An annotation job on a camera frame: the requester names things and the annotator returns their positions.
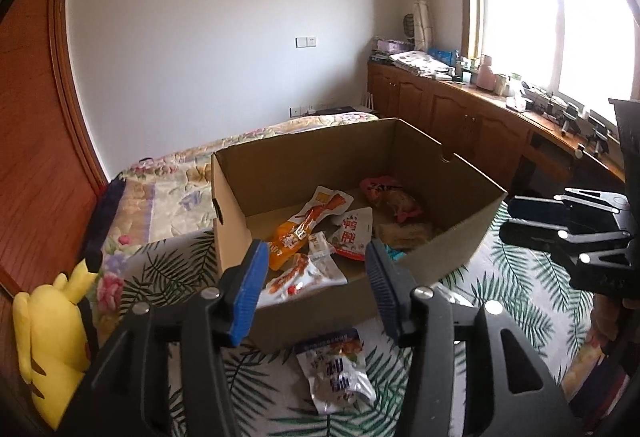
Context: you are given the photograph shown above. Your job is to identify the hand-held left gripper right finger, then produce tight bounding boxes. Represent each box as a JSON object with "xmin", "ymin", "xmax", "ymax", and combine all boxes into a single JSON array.
[{"xmin": 365, "ymin": 239, "xmax": 586, "ymax": 437}]

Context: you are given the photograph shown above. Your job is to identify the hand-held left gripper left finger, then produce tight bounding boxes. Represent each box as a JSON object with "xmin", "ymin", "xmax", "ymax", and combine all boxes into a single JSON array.
[{"xmin": 57, "ymin": 239, "xmax": 271, "ymax": 437}]

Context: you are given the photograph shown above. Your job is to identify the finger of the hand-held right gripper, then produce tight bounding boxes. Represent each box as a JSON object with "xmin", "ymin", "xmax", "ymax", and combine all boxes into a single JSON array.
[
  {"xmin": 507, "ymin": 188, "xmax": 632, "ymax": 234},
  {"xmin": 499, "ymin": 219, "xmax": 631, "ymax": 269}
]

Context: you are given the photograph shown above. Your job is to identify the large white chicken feet packet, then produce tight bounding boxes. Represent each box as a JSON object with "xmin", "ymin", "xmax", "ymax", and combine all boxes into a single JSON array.
[{"xmin": 256, "ymin": 252, "xmax": 348, "ymax": 310}]

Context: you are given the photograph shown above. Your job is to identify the brown cardboard box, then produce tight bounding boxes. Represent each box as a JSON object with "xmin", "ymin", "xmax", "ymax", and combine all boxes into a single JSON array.
[{"xmin": 210, "ymin": 117, "xmax": 508, "ymax": 353}]

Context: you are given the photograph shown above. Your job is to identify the small beige snack packet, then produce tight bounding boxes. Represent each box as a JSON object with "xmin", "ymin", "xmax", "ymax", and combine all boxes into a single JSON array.
[{"xmin": 307, "ymin": 232, "xmax": 336, "ymax": 258}]

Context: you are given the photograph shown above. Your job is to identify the orange snack packet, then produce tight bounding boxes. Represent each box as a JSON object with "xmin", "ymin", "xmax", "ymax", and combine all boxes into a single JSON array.
[{"xmin": 267, "ymin": 186, "xmax": 355, "ymax": 270}]

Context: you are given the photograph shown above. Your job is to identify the blue and white snack packet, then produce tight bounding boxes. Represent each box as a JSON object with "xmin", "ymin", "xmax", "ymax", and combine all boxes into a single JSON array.
[{"xmin": 294, "ymin": 328, "xmax": 377, "ymax": 416}]

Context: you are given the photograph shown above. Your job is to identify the person's right hand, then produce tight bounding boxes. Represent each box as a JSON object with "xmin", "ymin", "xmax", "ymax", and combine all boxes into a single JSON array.
[{"xmin": 591, "ymin": 292, "xmax": 632, "ymax": 358}]

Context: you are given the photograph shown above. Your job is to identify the black device stand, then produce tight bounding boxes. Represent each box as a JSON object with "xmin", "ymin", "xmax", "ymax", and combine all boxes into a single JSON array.
[
  {"xmin": 560, "ymin": 103, "xmax": 582, "ymax": 136},
  {"xmin": 587, "ymin": 114, "xmax": 609, "ymax": 154}
]

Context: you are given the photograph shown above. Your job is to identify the leaf print blanket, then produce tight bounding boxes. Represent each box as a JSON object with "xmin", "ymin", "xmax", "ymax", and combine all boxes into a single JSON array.
[{"xmin": 120, "ymin": 212, "xmax": 608, "ymax": 437}]

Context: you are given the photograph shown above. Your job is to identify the white red-print snack packet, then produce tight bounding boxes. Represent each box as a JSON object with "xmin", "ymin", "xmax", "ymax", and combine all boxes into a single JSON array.
[{"xmin": 332, "ymin": 208, "xmax": 374, "ymax": 261}]

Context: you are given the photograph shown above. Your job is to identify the pink snack packet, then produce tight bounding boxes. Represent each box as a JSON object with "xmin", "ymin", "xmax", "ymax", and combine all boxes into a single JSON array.
[{"xmin": 360, "ymin": 175, "xmax": 423, "ymax": 223}]

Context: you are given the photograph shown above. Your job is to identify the wooden cabinet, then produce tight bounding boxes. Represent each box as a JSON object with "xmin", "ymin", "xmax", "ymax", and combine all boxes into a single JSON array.
[{"xmin": 367, "ymin": 59, "xmax": 628, "ymax": 198}]

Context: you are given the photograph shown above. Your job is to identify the pink kettle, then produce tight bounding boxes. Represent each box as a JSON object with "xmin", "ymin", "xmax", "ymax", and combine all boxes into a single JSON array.
[{"xmin": 477, "ymin": 54, "xmax": 496, "ymax": 90}]

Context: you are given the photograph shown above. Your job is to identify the wooden framed window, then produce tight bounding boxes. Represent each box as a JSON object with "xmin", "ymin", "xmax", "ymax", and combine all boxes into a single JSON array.
[{"xmin": 460, "ymin": 0, "xmax": 640, "ymax": 118}]

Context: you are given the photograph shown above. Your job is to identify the dark blue cloth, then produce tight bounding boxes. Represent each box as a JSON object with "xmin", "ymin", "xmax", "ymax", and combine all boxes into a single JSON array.
[{"xmin": 81, "ymin": 174, "xmax": 127, "ymax": 263}]

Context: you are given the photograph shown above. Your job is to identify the folded patterned cloth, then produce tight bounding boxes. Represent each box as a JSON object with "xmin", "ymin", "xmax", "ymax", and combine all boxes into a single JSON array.
[{"xmin": 390, "ymin": 51, "xmax": 452, "ymax": 78}]

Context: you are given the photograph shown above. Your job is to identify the yellow plush toy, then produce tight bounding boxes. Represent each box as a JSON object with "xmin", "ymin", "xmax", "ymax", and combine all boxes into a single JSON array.
[{"xmin": 12, "ymin": 249, "xmax": 103, "ymax": 430}]

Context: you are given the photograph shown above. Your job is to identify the purple box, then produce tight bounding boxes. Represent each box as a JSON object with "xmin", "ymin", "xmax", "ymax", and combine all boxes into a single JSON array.
[{"xmin": 374, "ymin": 37, "xmax": 416, "ymax": 54}]

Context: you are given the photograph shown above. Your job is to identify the wooden headboard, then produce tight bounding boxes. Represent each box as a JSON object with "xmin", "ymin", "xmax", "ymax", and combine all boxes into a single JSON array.
[{"xmin": 0, "ymin": 0, "xmax": 113, "ymax": 298}]

